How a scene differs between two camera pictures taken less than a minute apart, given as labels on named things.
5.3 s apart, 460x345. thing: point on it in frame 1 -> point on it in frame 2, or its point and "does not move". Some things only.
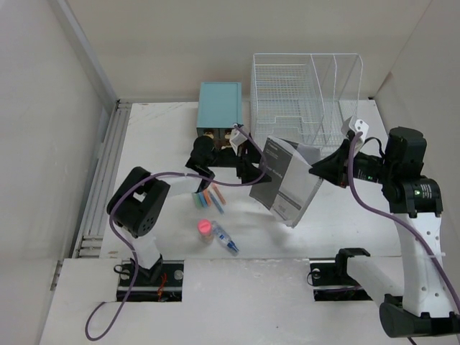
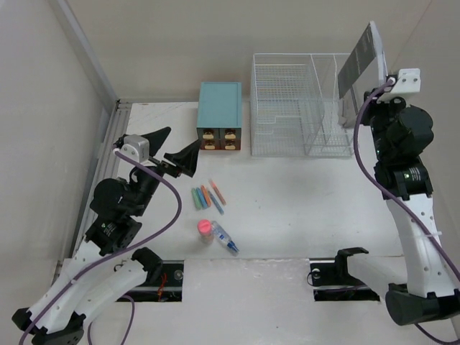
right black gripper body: x=368 y=167 -> x=379 y=113
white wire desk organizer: x=305 y=97 does not move
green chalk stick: x=198 y=203 does not move
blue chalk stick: x=202 y=199 does not move
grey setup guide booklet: x=292 y=186 -> x=364 y=71
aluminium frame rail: x=103 y=192 does not move
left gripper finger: x=249 y=173 -> x=187 y=158
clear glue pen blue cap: x=220 y=232 does not move
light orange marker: x=219 y=194 does not move
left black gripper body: x=228 y=158 -> x=145 y=182
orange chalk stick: x=207 y=197 does not move
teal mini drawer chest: x=219 y=107 does not move
